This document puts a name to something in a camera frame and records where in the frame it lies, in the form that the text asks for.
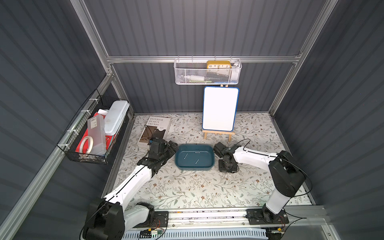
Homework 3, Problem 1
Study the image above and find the translucent plastic container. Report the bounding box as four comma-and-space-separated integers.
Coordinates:
87, 115, 107, 156

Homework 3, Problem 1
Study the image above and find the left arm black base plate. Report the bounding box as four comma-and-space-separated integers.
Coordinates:
132, 211, 169, 230

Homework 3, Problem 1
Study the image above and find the white tape roll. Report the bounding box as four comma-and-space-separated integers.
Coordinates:
79, 136, 94, 154

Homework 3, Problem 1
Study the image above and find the black wire wall basket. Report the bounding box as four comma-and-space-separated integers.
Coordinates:
58, 90, 130, 165

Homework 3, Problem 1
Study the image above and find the yellow clock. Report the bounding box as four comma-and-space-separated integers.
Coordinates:
207, 60, 232, 69

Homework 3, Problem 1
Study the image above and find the aluminium front rail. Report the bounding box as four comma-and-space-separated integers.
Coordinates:
166, 206, 330, 230

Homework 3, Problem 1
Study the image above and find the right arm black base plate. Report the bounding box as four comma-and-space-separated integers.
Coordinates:
245, 208, 289, 226

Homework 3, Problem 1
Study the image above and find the white marker pen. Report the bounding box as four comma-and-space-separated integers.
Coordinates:
184, 75, 213, 83

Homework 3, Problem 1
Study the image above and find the wooden easel stand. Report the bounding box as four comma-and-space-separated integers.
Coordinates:
202, 130, 236, 142

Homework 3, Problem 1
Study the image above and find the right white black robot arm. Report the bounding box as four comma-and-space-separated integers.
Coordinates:
213, 142, 306, 224

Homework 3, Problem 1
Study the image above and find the white board with blue frame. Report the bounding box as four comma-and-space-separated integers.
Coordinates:
202, 86, 240, 132

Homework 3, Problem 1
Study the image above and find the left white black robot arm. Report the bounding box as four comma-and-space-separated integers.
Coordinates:
79, 138, 179, 240

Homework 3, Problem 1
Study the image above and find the interior design trends book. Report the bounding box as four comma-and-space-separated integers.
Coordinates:
138, 116, 171, 149

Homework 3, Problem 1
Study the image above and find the white plastic case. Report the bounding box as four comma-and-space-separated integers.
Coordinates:
104, 100, 130, 136

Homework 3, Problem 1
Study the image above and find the white wire mesh basket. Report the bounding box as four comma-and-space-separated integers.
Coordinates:
174, 58, 243, 85

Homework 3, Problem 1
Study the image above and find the teal plastic storage tray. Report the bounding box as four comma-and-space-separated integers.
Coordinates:
175, 144, 215, 171

